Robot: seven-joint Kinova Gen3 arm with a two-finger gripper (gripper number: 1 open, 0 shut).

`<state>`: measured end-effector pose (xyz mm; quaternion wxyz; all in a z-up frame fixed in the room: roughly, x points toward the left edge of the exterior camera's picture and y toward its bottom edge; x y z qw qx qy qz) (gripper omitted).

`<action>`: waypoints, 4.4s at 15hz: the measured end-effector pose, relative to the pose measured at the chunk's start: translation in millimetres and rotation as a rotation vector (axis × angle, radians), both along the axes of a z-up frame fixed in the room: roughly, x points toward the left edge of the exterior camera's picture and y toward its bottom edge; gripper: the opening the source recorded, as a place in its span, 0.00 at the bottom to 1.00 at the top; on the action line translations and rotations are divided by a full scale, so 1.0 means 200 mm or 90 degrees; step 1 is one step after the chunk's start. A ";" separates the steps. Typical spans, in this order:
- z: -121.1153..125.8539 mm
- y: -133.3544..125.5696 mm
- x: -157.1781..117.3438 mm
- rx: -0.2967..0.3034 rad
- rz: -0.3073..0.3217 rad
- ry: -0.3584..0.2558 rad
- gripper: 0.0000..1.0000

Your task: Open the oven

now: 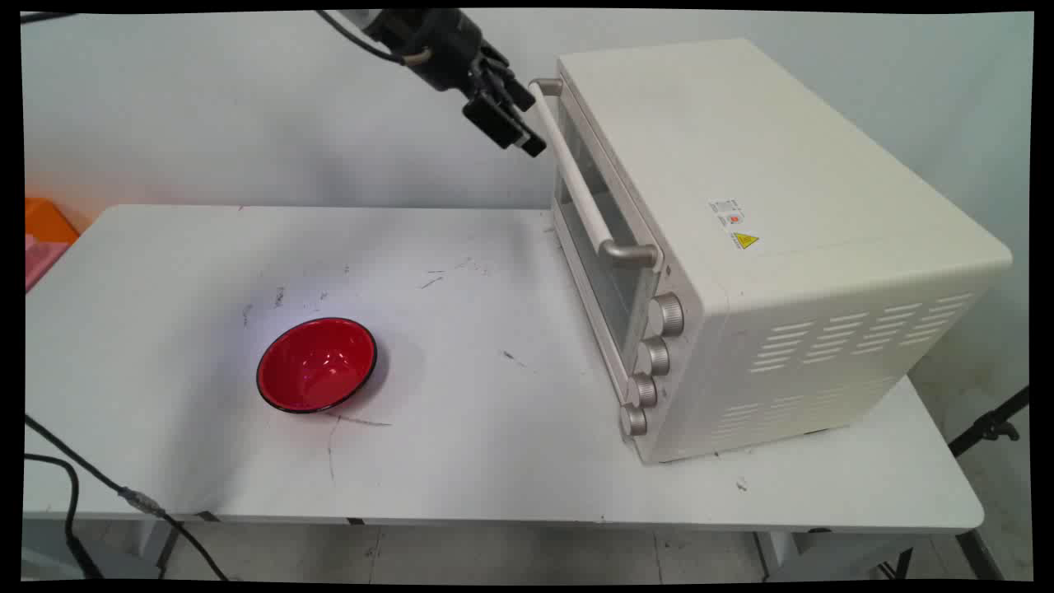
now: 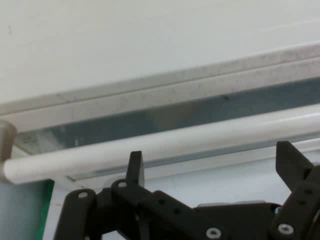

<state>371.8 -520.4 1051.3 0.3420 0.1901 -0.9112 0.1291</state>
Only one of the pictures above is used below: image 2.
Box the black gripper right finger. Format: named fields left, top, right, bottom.
left=269, top=140, right=320, bottom=240

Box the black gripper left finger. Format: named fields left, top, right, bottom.
left=53, top=150, right=226, bottom=240

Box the white drawer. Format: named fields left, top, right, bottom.
left=14, top=77, right=320, bottom=210

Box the white drawer handle bar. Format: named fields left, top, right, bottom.
left=2, top=103, right=320, bottom=185

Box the green mat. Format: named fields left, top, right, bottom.
left=34, top=179, right=56, bottom=240

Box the grey handle mount post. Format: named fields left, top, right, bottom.
left=0, top=119, right=18, bottom=185

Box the white cabinet frame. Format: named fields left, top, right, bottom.
left=0, top=42, right=320, bottom=132

